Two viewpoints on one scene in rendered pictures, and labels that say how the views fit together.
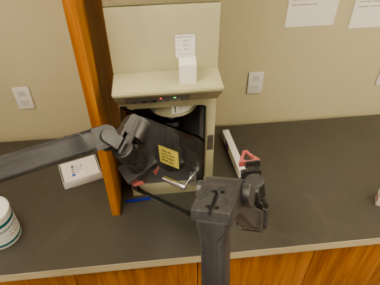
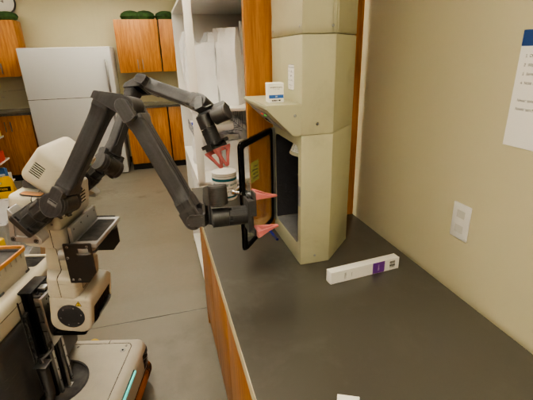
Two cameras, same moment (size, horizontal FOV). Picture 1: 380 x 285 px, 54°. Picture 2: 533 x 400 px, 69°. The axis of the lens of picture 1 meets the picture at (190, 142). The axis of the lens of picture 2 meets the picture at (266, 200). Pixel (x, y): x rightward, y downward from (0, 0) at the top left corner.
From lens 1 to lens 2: 1.52 m
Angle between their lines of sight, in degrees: 70
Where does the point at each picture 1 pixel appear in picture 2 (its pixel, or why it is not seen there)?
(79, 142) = (188, 96)
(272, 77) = (482, 225)
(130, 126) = (216, 106)
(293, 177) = (352, 325)
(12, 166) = (164, 90)
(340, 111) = not seen: outside the picture
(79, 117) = not seen: hidden behind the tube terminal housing
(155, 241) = (228, 244)
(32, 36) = not seen: hidden behind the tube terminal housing
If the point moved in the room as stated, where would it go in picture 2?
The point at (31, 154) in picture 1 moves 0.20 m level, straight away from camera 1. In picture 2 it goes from (172, 89) to (215, 86)
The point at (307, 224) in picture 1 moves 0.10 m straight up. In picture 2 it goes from (270, 336) to (269, 305)
